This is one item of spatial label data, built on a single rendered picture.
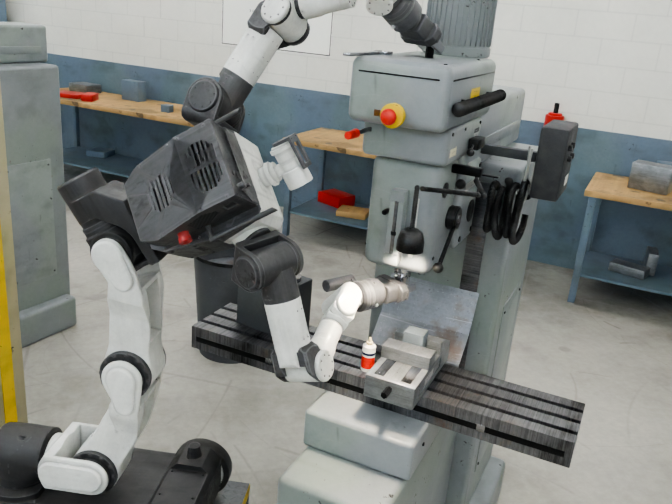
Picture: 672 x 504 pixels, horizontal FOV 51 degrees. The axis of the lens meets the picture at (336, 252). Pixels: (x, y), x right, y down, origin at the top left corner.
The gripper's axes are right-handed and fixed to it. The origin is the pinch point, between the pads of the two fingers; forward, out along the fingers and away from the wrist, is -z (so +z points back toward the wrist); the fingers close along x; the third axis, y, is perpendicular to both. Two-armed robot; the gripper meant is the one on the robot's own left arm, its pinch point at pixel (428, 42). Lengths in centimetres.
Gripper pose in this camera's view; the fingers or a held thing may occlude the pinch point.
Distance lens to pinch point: 193.9
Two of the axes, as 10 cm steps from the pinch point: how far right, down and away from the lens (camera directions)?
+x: 6.4, 3.2, -7.0
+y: 4.9, -8.7, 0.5
